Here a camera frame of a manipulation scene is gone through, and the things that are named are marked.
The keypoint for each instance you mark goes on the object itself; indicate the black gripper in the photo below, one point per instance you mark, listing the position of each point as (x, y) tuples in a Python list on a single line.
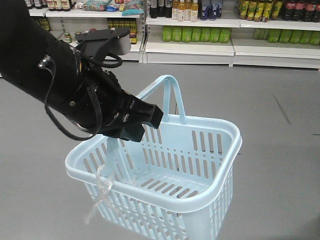
[(123, 114)]

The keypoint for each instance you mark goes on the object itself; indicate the light blue plastic basket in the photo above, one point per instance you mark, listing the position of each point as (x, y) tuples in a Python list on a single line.
[(175, 184)]

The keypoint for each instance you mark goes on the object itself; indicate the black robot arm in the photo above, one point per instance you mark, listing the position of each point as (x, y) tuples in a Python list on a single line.
[(76, 81)]

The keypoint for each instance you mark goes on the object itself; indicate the green-lid glass jar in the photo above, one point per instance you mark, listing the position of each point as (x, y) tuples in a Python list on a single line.
[(67, 37)]

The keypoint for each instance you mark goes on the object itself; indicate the white store shelf unit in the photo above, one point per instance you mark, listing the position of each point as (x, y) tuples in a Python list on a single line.
[(249, 32)]

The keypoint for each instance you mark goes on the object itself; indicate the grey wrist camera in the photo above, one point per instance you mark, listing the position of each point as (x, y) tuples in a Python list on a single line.
[(99, 44)]

